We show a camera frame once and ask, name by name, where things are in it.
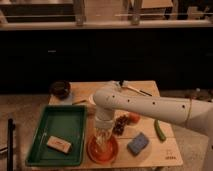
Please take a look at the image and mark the bunch of dark grapes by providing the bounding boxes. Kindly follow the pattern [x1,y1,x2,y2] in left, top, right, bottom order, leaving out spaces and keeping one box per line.
[112,115,130,136]

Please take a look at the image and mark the black vertical stand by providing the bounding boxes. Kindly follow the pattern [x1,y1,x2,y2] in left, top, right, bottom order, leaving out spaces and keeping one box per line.
[7,119,15,171]

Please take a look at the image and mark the tan rectangular block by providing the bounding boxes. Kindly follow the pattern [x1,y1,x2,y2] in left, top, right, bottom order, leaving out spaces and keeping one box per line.
[47,136,72,153]

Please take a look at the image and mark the green plastic tray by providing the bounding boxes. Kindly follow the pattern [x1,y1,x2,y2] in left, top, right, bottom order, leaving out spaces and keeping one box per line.
[26,105,87,167]

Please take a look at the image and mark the white cup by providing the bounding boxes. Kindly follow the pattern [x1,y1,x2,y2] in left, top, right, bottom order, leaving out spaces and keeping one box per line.
[88,94,96,105]

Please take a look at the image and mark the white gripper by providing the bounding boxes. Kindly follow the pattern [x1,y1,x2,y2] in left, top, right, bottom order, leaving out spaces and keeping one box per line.
[93,114,116,151]

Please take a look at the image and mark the red tomato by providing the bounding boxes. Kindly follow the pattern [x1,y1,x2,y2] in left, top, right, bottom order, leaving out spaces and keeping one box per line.
[128,113,140,124]

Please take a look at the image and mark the small wooden spoon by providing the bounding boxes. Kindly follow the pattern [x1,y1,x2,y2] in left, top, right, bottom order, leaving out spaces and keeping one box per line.
[72,99,87,105]

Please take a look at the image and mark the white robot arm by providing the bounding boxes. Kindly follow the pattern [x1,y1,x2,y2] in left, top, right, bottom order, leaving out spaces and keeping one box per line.
[93,82,213,171]

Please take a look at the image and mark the blue sponge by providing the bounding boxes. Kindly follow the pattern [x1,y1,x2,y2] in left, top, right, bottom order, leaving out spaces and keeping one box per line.
[127,133,149,156]

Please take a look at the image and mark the dark brown bowl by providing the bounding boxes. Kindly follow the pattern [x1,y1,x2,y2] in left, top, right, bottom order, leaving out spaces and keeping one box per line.
[50,81,70,99]

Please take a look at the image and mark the red bowl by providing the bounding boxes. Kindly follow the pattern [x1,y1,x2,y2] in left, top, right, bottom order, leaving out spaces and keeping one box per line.
[86,136,119,164]

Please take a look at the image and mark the green cucumber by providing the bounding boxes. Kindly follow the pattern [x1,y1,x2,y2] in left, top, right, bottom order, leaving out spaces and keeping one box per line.
[154,120,166,142]

